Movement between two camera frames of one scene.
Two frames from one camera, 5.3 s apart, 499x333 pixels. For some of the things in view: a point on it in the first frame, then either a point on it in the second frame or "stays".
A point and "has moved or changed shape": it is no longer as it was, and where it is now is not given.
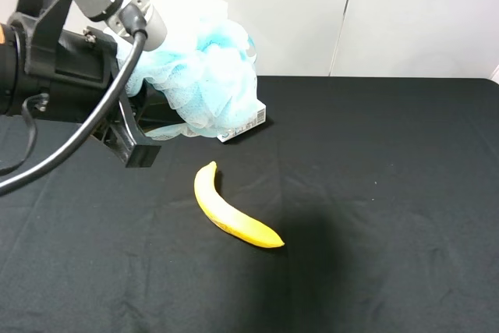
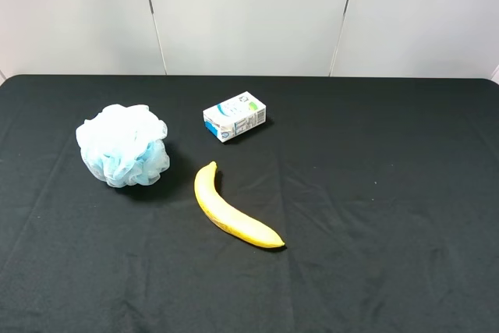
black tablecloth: (364, 204) stays
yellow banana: (228, 218) stays
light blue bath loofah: (203, 72) has moved or changed shape
